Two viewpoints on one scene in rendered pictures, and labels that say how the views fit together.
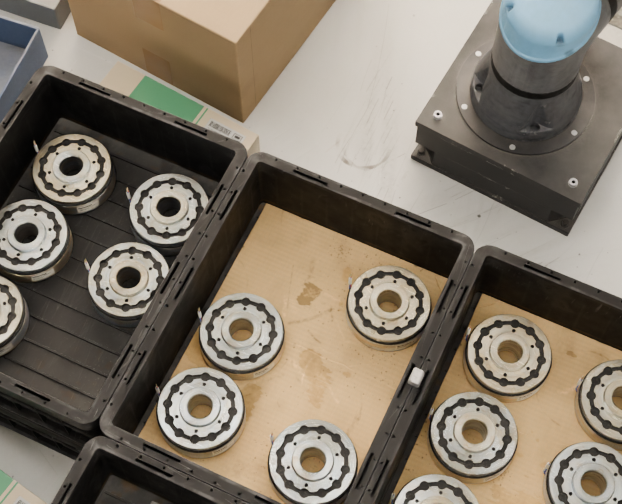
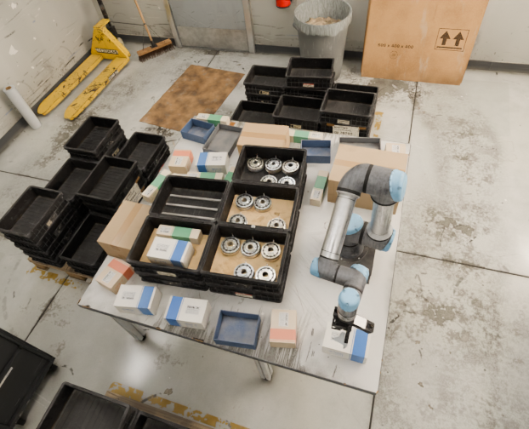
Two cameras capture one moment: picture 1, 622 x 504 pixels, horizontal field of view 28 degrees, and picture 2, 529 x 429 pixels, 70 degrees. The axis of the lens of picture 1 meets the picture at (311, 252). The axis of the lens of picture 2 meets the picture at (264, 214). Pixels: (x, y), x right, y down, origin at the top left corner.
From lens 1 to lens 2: 1.37 m
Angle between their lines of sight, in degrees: 42
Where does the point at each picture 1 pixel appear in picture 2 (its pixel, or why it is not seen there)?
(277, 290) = (275, 208)
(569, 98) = (344, 249)
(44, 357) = (251, 176)
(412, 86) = not seen: hidden behind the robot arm
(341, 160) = (325, 222)
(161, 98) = (322, 181)
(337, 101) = not seen: hidden behind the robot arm
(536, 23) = not seen: hidden behind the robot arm
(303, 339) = (266, 215)
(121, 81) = (323, 174)
